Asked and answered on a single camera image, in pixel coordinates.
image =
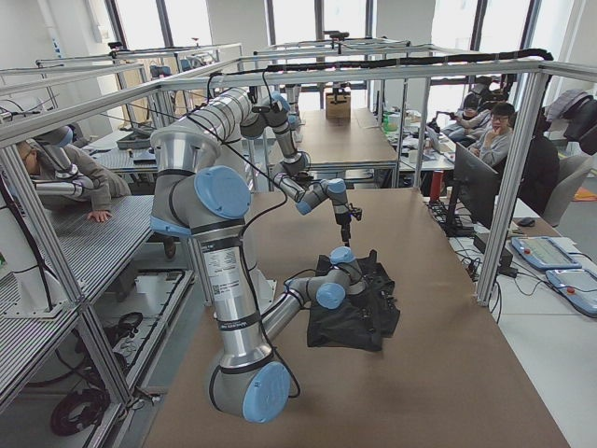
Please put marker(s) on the black computer monitor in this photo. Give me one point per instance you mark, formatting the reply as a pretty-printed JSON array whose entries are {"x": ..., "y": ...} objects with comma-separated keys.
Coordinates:
[{"x": 475, "y": 184}]

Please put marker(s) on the near blue teach pendant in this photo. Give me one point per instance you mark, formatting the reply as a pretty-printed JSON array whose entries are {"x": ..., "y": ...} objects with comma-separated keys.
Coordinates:
[{"x": 578, "y": 286}]

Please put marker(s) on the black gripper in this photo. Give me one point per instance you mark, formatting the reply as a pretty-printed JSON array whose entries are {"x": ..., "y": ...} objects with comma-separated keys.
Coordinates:
[
  {"x": 373, "y": 283},
  {"x": 344, "y": 230}
]

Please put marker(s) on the red thermos bottle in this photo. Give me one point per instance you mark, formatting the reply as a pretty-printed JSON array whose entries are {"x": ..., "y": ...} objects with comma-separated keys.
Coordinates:
[{"x": 436, "y": 185}]

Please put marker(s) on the person in black jacket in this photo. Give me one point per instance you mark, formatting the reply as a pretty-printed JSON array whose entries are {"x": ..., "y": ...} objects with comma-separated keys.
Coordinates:
[{"x": 542, "y": 167}]

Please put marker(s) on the far blue teach pendant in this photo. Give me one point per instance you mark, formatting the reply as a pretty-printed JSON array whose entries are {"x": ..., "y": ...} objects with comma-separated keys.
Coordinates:
[{"x": 543, "y": 253}]

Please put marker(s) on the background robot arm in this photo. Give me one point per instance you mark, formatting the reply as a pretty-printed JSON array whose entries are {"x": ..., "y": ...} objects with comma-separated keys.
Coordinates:
[{"x": 68, "y": 181}]

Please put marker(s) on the person leaning on table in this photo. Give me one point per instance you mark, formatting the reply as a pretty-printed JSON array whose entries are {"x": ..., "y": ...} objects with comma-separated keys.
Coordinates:
[{"x": 101, "y": 184}]

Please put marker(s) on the blue teach pendant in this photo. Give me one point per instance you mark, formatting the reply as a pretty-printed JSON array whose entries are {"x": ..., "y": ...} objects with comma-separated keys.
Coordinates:
[
  {"x": 578, "y": 286},
  {"x": 543, "y": 253}
]

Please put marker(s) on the cardboard box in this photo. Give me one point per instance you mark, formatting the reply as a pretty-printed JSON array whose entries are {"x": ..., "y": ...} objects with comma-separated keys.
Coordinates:
[{"x": 338, "y": 105}]

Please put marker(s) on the aluminium frame cage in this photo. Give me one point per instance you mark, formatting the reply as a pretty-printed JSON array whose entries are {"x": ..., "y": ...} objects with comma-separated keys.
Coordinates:
[{"x": 231, "y": 89}]

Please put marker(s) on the person in grey hoodie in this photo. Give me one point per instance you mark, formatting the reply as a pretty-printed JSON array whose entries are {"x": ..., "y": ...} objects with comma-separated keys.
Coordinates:
[{"x": 493, "y": 146}]

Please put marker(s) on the black graphic t-shirt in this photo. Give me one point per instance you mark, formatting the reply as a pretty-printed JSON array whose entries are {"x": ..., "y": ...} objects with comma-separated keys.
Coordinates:
[{"x": 343, "y": 325}]

